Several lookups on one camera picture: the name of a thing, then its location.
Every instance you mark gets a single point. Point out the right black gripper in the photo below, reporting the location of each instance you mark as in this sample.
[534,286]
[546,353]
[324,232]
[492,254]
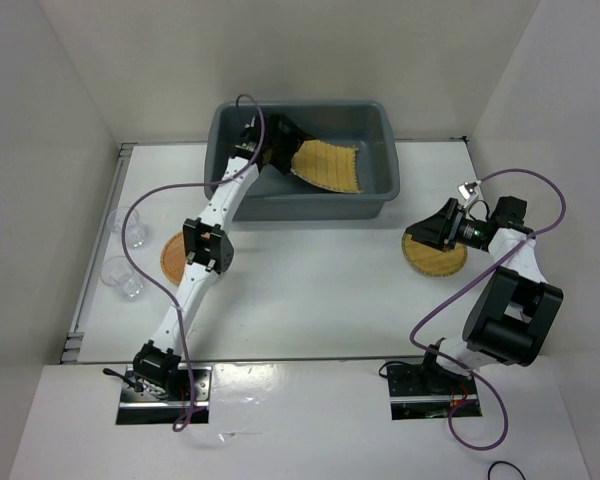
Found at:
[440,229]

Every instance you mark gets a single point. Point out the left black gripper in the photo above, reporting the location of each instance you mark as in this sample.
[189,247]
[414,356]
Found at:
[294,139]

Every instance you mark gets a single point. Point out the square bamboo mat tray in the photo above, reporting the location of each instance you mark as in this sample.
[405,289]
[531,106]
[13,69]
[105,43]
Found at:
[327,166]

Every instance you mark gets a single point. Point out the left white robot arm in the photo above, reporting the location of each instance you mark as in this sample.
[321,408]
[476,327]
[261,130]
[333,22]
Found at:
[209,253]

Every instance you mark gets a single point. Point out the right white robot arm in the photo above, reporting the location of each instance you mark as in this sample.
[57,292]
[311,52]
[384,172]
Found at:
[512,316]

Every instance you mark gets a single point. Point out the grey plastic bin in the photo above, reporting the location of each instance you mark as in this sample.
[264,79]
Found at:
[362,124]

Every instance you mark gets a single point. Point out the round green-rimmed bamboo plate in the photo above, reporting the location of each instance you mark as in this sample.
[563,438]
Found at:
[431,262]

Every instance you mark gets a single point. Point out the round orange woven plate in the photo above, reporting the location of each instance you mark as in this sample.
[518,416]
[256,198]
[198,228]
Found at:
[173,259]

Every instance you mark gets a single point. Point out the clear plastic cup far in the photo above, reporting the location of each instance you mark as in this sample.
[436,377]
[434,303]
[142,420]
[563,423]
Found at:
[128,225]

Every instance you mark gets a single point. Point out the clear plastic cup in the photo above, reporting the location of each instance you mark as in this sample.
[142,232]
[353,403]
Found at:
[118,274]
[128,225]

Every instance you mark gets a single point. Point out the clear plastic cup near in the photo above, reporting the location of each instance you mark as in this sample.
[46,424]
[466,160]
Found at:
[118,274]

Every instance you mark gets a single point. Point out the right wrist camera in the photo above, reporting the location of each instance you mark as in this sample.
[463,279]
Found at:
[509,212]

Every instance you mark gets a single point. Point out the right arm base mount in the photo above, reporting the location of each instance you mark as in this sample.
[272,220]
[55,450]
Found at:
[420,393]

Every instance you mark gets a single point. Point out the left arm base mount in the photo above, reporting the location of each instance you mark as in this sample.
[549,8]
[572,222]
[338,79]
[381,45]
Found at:
[143,404]

